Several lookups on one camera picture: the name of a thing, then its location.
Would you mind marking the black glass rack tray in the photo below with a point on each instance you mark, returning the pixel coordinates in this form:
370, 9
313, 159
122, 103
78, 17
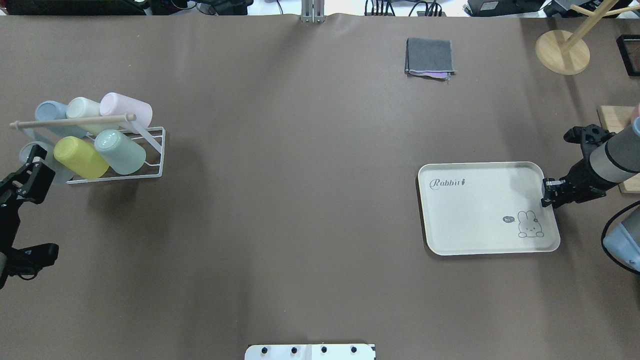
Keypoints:
629, 48

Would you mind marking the grey cup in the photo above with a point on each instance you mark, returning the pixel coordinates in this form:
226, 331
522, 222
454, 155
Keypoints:
62, 173

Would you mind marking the white wire cup rack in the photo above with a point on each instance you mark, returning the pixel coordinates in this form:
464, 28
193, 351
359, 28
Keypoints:
152, 140

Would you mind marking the white cup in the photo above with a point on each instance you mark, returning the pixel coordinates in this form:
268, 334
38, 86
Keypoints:
82, 107

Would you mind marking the yellow cup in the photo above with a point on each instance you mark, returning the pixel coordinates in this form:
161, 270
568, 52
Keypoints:
80, 157

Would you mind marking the wooden mug tree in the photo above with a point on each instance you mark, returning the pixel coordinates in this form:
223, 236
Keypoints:
564, 52

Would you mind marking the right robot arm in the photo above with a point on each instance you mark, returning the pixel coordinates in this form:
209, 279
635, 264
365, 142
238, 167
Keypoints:
608, 159

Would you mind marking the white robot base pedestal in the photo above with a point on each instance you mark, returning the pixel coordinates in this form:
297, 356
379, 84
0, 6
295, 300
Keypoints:
319, 351

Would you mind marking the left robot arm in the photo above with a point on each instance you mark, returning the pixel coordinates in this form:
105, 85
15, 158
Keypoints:
25, 262

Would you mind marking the blue cup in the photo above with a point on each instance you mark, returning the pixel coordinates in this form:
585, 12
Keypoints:
53, 110

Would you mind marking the green cup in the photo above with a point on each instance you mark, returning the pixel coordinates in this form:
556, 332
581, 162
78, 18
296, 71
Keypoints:
122, 154

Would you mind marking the pink cup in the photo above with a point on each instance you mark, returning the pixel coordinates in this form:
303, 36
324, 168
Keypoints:
116, 104

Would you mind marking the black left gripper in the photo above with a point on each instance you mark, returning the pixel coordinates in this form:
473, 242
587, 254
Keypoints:
8, 216

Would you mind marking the grey folded cloth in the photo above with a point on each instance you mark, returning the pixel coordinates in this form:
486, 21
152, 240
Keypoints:
432, 58

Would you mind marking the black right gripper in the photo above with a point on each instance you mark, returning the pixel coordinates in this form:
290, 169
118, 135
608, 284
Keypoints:
581, 174

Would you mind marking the cream rabbit tray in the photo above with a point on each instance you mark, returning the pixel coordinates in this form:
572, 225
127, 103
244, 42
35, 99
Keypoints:
486, 208

